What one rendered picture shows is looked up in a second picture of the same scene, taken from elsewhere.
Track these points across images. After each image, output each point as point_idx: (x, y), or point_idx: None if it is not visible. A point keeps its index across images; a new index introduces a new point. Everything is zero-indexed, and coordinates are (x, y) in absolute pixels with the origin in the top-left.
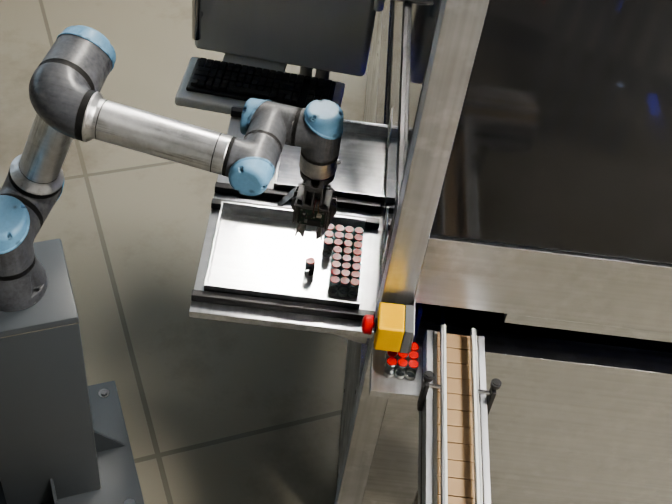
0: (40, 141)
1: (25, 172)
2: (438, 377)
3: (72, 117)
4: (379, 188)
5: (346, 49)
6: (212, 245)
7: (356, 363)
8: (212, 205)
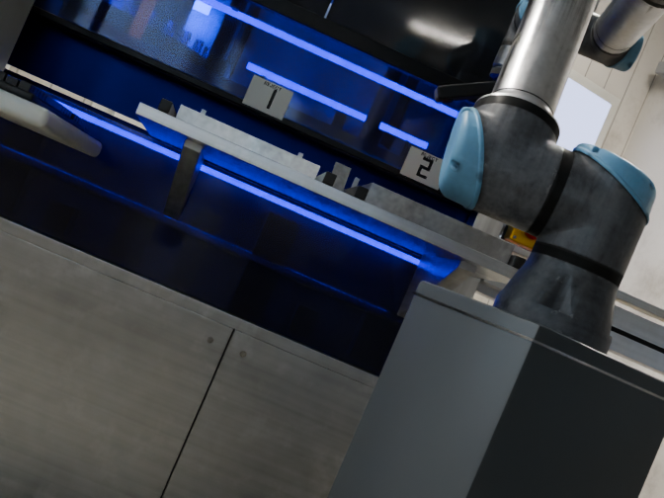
0: (581, 41)
1: (555, 107)
2: None
3: None
4: None
5: (5, 46)
6: (451, 217)
7: (308, 408)
8: (367, 194)
